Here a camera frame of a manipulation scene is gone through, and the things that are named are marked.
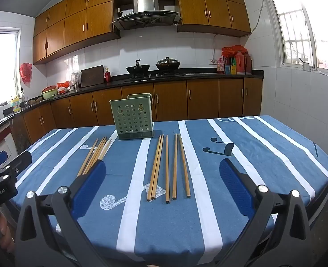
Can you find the clear plastic container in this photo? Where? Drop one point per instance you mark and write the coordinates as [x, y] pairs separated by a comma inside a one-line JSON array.
[[75, 80]]

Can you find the wooden base cabinets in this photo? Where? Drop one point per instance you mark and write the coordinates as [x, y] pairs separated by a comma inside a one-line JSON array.
[[169, 100]]

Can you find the black gas stove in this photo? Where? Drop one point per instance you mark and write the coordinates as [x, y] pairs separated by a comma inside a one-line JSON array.
[[152, 76]]

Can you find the person's left hand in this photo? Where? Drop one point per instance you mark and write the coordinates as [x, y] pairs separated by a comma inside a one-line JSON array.
[[5, 233]]

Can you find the pink bottle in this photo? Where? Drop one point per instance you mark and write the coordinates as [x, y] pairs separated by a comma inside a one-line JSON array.
[[220, 66]]

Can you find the red hanging plastic bag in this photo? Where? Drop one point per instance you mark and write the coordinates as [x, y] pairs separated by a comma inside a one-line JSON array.
[[26, 72]]

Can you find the black kitchen countertop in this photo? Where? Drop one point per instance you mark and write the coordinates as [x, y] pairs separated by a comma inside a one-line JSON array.
[[203, 75]]

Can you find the blue white striped tablecloth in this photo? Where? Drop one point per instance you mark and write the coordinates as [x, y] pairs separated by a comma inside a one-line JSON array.
[[208, 228]]

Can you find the yellow dish soap bottle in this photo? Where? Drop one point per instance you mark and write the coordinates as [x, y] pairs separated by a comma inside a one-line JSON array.
[[15, 105]]

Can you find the dark wooden cutting board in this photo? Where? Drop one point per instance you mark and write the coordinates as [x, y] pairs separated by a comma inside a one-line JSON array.
[[93, 76]]

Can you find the metal faucet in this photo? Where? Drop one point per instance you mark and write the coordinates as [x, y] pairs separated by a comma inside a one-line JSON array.
[[22, 94]]

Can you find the green perforated utensil holder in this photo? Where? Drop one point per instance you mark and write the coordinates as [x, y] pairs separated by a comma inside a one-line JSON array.
[[119, 103]]

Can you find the red white plastic bag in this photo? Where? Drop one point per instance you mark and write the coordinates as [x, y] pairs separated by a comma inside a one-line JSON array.
[[63, 86]]

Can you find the red bottle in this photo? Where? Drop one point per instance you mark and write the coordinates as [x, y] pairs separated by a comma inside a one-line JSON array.
[[107, 75]]

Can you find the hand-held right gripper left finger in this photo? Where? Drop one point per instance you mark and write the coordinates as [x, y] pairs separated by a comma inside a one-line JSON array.
[[90, 189]]

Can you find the metal cup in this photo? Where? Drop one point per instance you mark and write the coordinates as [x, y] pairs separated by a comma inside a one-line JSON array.
[[306, 67]]

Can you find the green basin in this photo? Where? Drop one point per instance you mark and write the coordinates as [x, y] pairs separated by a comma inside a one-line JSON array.
[[49, 94]]

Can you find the black lidded wok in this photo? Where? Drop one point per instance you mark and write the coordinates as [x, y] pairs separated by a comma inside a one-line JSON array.
[[168, 65]]

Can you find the dark red thermos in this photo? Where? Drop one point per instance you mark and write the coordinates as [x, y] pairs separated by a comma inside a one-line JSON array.
[[248, 64]]

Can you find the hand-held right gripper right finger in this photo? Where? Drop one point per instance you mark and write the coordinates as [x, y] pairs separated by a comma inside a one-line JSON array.
[[236, 186]]

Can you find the steel range hood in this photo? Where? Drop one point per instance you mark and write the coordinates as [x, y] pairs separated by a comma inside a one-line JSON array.
[[144, 2]]

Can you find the wooden wall cabinet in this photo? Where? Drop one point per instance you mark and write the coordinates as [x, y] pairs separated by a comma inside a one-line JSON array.
[[75, 27], [214, 8]]

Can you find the large barred window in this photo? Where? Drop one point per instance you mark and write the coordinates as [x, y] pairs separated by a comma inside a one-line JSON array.
[[292, 27]]

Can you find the small side window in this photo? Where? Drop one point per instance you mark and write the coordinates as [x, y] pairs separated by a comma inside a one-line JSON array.
[[2, 66]]

